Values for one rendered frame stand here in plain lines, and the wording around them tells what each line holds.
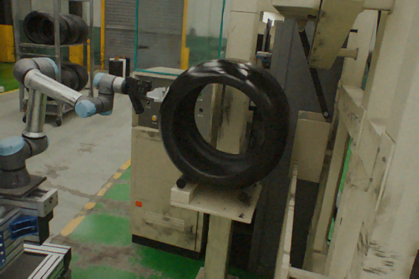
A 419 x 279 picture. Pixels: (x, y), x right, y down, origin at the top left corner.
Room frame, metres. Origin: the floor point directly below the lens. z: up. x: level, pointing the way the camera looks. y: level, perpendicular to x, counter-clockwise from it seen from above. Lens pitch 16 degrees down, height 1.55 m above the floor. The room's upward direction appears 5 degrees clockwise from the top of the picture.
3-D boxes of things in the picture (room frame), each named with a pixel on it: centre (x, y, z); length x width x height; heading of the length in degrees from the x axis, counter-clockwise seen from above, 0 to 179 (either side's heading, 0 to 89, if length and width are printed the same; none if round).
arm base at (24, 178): (1.48, 0.98, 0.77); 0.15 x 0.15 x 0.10
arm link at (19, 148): (1.49, 0.97, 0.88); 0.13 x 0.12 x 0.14; 166
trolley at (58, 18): (5.16, 2.48, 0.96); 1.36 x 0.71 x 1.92; 176
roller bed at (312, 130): (1.54, -0.50, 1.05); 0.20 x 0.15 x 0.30; 165
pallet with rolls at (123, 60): (8.17, 2.40, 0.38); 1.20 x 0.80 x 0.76; 4
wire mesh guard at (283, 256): (1.11, -0.34, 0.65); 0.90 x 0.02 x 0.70; 165
